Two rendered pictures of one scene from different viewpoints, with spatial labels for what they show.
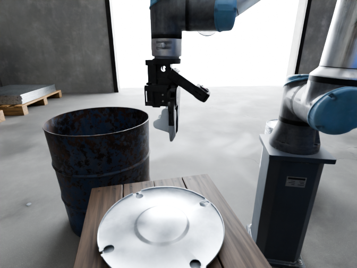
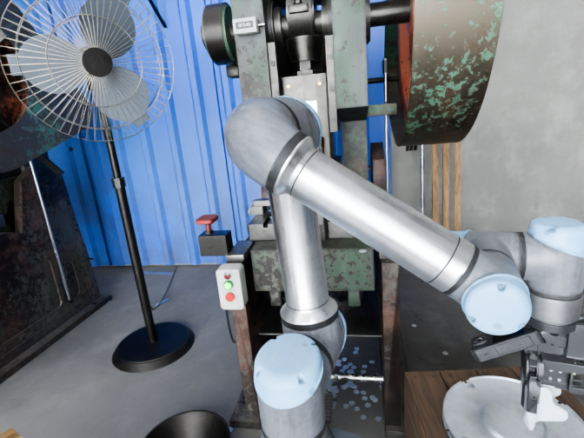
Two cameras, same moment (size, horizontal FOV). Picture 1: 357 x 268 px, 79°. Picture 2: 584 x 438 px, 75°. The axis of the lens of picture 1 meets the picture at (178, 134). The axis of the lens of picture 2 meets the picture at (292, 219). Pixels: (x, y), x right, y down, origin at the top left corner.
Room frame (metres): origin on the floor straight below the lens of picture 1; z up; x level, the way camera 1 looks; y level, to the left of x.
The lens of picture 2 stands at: (1.18, -0.19, 1.07)
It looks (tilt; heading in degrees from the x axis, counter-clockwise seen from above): 16 degrees down; 197
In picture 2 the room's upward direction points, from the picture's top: 5 degrees counter-clockwise
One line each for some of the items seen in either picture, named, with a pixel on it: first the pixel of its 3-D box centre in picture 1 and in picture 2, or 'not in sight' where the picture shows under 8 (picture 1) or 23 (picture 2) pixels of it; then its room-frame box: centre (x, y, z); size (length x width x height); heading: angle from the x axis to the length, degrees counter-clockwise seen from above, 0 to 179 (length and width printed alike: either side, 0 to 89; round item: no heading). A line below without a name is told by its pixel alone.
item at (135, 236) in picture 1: (162, 223); (512, 421); (0.41, 0.04, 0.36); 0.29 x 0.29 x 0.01
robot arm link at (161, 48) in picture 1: (166, 49); (550, 301); (0.56, 0.03, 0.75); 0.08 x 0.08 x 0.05
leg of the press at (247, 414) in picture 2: not in sight; (262, 260); (-0.25, -0.78, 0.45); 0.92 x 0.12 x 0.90; 6
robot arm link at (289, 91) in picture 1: (304, 95); (291, 382); (0.66, -0.38, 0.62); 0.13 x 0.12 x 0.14; 175
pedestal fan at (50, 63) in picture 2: not in sight; (154, 175); (-0.52, -1.44, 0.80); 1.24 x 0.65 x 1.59; 6
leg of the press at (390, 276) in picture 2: not in sight; (388, 258); (-0.30, -0.25, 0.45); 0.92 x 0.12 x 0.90; 6
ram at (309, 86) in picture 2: not in sight; (308, 117); (-0.10, -0.50, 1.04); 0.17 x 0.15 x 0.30; 6
